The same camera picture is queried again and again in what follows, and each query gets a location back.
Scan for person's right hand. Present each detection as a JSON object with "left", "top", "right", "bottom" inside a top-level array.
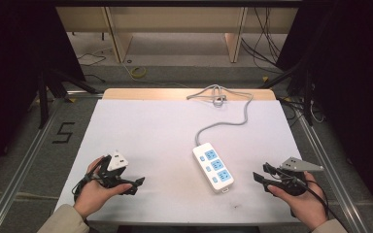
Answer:
[{"left": 266, "top": 170, "right": 329, "bottom": 231}]

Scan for white power strip blue sockets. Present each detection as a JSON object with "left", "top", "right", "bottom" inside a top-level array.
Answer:
[{"left": 191, "top": 142, "right": 235, "bottom": 195}]

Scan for black curtain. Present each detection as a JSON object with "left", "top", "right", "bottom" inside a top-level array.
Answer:
[
  {"left": 275, "top": 0, "right": 373, "bottom": 224},
  {"left": 0, "top": 0, "right": 86, "bottom": 185}
]

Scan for aluminium floor rail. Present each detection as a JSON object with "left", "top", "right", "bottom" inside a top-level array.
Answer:
[
  {"left": 280, "top": 96, "right": 370, "bottom": 233},
  {"left": 0, "top": 91, "right": 105, "bottom": 233}
]

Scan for light wooden shelf unit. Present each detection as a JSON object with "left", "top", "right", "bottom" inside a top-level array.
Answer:
[{"left": 55, "top": 6, "right": 299, "bottom": 64}]

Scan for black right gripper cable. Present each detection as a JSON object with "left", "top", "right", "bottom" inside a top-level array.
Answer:
[{"left": 273, "top": 174, "right": 344, "bottom": 227}]

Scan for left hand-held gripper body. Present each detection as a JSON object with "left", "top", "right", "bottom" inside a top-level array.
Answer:
[{"left": 91, "top": 149, "right": 134, "bottom": 189}]

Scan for yellow tape roll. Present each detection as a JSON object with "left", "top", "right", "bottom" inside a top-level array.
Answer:
[{"left": 131, "top": 66, "right": 148, "bottom": 79}]

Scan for black tripod stand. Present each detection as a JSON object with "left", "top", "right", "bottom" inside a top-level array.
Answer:
[
  {"left": 37, "top": 66, "right": 99, "bottom": 130},
  {"left": 257, "top": 57, "right": 316, "bottom": 127}
]

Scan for grey power strip cable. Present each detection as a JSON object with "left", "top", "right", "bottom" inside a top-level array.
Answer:
[{"left": 186, "top": 83, "right": 254, "bottom": 148}]

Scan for black floor cable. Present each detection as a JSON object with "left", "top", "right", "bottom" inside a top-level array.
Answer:
[{"left": 77, "top": 52, "right": 107, "bottom": 83}]

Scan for white table mat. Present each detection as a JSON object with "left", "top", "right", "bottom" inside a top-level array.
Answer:
[{"left": 53, "top": 98, "right": 302, "bottom": 225}]

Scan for person's left hand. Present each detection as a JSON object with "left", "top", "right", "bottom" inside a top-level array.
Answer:
[{"left": 73, "top": 155, "right": 133, "bottom": 219}]

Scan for bundle of black cables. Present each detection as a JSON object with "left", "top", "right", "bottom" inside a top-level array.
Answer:
[{"left": 240, "top": 7, "right": 285, "bottom": 75}]

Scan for grey power plug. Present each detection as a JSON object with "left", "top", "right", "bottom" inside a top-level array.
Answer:
[{"left": 212, "top": 95, "right": 227, "bottom": 107}]

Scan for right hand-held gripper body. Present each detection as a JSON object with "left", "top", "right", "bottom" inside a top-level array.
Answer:
[{"left": 271, "top": 156, "right": 325, "bottom": 197}]

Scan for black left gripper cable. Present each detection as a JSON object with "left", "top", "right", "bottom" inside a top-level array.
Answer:
[{"left": 72, "top": 155, "right": 109, "bottom": 202}]

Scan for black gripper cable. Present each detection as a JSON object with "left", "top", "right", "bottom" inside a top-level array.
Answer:
[
  {"left": 273, "top": 174, "right": 344, "bottom": 227},
  {"left": 72, "top": 155, "right": 109, "bottom": 202}
]

